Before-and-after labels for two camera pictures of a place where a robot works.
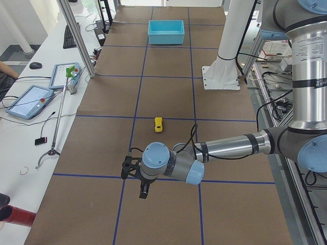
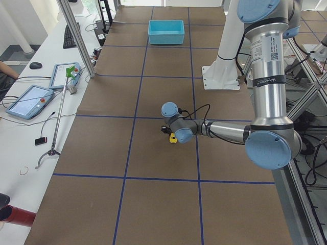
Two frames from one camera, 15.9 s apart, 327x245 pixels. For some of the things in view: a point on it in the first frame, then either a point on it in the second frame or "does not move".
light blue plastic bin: (166, 31) does not move
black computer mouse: (35, 65) does not move
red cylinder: (14, 214) does not move
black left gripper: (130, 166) -> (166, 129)
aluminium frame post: (74, 27) does not move
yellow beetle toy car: (158, 125) -> (172, 139)
